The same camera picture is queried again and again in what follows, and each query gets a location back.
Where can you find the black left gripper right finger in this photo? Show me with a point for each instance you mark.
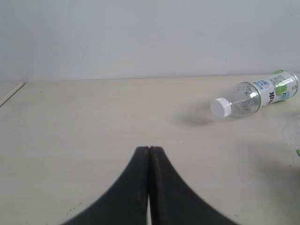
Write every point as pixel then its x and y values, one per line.
pixel 172 201

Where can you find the clear bottle green white label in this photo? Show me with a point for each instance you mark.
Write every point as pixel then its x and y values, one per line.
pixel 246 98

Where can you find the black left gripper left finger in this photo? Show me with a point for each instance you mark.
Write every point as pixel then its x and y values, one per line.
pixel 126 201

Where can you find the clear bottle white barcode label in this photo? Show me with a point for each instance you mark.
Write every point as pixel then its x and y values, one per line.
pixel 291 132

